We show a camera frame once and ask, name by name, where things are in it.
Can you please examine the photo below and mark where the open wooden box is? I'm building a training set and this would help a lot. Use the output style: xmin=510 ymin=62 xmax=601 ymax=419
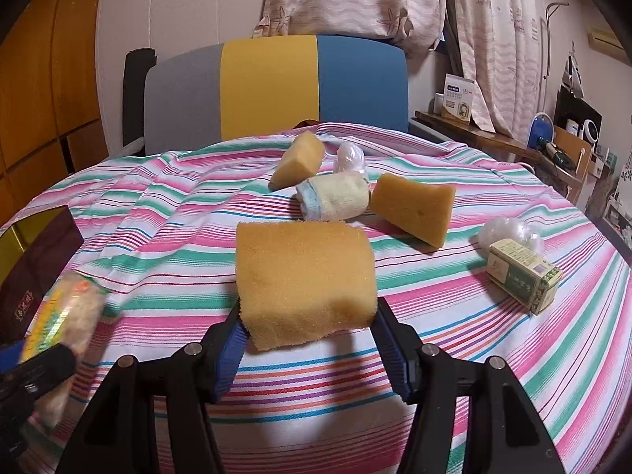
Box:
xmin=553 ymin=126 xmax=593 ymax=183

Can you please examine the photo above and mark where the wooden wardrobe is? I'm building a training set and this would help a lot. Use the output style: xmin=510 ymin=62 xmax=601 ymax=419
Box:
xmin=0 ymin=0 xmax=119 ymax=218

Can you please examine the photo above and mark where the striped tablecloth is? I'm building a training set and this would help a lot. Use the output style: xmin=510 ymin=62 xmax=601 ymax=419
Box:
xmin=0 ymin=121 xmax=632 ymax=474

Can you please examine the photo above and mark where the green patterned carton box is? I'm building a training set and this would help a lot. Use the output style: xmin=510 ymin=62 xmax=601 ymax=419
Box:
xmin=486 ymin=238 xmax=564 ymax=316

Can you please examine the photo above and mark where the white hooked pole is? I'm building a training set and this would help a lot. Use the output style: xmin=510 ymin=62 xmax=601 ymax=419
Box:
xmin=538 ymin=0 xmax=568 ymax=114

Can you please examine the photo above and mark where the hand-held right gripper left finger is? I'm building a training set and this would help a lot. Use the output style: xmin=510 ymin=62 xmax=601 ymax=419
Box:
xmin=54 ymin=306 xmax=249 ymax=474

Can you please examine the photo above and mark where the grey yellow blue chair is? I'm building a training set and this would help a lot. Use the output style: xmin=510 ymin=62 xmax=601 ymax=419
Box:
xmin=143 ymin=34 xmax=448 ymax=156

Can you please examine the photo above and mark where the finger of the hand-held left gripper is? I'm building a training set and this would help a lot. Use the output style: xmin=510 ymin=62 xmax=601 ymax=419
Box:
xmin=0 ymin=343 xmax=77 ymax=398
xmin=0 ymin=340 xmax=24 ymax=371

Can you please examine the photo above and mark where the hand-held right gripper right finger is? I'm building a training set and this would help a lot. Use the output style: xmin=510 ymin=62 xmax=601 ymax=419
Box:
xmin=372 ymin=299 xmax=566 ymax=474

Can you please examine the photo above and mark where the white box with face picture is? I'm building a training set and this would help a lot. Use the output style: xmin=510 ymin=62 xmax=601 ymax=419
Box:
xmin=441 ymin=73 xmax=476 ymax=122

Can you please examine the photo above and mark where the gold tin box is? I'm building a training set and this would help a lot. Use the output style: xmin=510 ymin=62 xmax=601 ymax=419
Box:
xmin=0 ymin=205 xmax=85 ymax=344

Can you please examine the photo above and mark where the wall air conditioner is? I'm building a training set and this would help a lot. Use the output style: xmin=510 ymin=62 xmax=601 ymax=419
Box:
xmin=587 ymin=27 xmax=629 ymax=65

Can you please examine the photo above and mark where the large yellow sponge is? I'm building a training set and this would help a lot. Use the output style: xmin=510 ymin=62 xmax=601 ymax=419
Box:
xmin=236 ymin=221 xmax=377 ymax=352

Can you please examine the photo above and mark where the yellow green sponge packet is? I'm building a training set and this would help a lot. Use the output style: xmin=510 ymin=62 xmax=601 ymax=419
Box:
xmin=20 ymin=271 xmax=108 ymax=428

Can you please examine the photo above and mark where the black device with white ring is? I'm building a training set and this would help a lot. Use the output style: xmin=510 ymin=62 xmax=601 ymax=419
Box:
xmin=553 ymin=90 xmax=603 ymax=145

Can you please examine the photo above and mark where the yellow block sponge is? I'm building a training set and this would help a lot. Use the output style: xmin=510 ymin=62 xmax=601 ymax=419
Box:
xmin=370 ymin=173 xmax=456 ymax=248
xmin=269 ymin=132 xmax=325 ymax=191

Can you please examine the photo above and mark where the wooden side shelf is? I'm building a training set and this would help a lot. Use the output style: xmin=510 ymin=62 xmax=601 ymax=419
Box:
xmin=415 ymin=109 xmax=593 ymax=193

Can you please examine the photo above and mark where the pink patterned curtain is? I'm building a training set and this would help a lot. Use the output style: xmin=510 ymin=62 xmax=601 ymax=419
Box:
xmin=444 ymin=0 xmax=549 ymax=136

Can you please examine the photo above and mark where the clear plastic bag wad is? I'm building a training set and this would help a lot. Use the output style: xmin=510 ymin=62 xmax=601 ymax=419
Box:
xmin=332 ymin=141 xmax=367 ymax=175
xmin=476 ymin=217 xmax=541 ymax=252

